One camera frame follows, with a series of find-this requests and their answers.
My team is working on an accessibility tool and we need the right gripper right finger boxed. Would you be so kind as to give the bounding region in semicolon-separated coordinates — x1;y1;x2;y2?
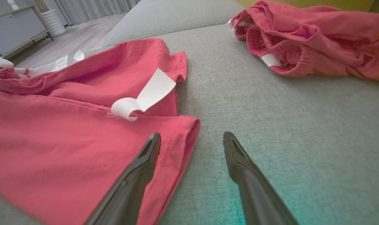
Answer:
223;131;299;225

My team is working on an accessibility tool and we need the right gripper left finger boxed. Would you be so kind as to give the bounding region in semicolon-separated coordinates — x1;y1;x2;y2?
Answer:
85;132;162;225

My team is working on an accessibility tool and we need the red jersey with number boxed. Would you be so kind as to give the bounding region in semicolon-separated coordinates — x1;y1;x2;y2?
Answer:
0;38;201;225

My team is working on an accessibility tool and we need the red shorts white stripe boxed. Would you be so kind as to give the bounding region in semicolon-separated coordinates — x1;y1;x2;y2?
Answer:
226;0;379;85

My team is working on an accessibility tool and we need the grey sideboard cabinet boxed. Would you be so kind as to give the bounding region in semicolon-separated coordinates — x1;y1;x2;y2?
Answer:
0;4;54;60

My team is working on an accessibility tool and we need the white ribbed cylinder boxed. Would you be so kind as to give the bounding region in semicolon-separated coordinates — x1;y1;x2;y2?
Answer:
41;9;67;38

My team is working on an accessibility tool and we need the light grey curtain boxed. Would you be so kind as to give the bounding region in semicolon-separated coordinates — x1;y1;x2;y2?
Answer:
52;0;140;26

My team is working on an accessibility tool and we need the mustard yellow cushion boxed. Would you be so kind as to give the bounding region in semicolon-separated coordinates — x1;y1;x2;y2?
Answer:
245;0;379;14

